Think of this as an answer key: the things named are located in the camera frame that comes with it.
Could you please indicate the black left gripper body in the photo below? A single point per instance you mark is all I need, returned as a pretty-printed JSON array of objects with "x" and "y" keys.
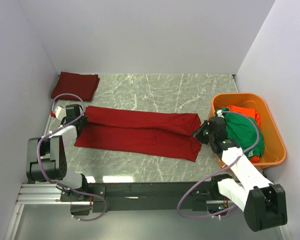
[{"x": 83, "y": 120}]

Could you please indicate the aluminium frame rail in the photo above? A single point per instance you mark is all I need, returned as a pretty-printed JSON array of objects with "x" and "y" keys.
[{"x": 35, "y": 105}]

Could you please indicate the orange plastic tub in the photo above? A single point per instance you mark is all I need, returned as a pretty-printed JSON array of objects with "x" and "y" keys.
[{"x": 275, "y": 151}]

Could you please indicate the red t shirt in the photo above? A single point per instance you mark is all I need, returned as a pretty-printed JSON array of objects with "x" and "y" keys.
[{"x": 152, "y": 133}]

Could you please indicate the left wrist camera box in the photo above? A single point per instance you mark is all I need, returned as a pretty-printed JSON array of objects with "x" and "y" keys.
[{"x": 59, "y": 113}]

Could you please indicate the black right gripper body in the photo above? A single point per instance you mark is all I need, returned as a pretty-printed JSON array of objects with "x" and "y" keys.
[{"x": 203, "y": 134}]

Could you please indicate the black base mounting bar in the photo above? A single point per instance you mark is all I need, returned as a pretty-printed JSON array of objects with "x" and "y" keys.
[{"x": 145, "y": 196}]

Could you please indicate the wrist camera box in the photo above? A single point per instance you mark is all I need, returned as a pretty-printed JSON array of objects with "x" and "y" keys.
[
  {"x": 59, "y": 113},
  {"x": 219, "y": 113}
]

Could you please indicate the green t shirt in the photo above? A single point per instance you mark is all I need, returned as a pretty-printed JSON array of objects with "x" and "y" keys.
[{"x": 245, "y": 132}]

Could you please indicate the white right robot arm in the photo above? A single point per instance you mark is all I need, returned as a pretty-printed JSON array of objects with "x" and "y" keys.
[{"x": 262, "y": 202}]

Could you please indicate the folded dark red shirt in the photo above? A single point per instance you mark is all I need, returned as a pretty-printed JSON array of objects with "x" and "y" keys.
[{"x": 81, "y": 85}]

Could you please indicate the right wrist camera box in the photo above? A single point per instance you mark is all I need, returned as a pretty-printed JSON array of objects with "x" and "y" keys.
[{"x": 219, "y": 113}]

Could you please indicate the orange t shirt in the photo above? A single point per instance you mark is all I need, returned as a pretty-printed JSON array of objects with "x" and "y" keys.
[{"x": 250, "y": 113}]

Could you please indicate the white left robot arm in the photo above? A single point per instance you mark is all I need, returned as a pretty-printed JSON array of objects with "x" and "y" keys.
[{"x": 49, "y": 152}]

